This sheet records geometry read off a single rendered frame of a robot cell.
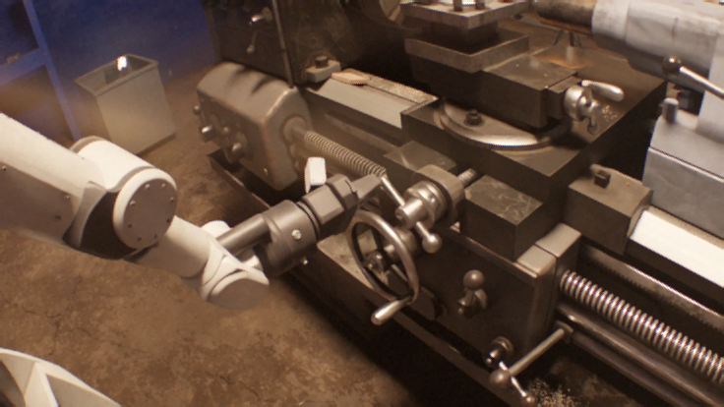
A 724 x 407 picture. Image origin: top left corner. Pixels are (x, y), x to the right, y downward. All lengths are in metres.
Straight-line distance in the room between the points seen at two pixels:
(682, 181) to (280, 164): 1.07
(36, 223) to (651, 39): 0.88
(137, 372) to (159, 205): 1.51
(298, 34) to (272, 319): 1.03
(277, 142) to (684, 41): 1.07
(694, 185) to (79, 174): 0.84
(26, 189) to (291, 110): 1.10
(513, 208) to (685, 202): 0.31
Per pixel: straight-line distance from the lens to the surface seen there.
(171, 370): 1.89
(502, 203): 0.80
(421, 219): 0.79
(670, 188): 0.89
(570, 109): 0.80
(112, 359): 2.06
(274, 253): 0.69
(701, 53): 0.86
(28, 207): 0.43
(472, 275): 0.79
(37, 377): 0.78
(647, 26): 0.89
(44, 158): 0.43
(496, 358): 0.94
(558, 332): 0.95
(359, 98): 1.26
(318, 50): 1.40
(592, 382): 1.16
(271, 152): 1.44
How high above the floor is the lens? 1.35
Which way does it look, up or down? 35 degrees down
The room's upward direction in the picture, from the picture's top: 10 degrees counter-clockwise
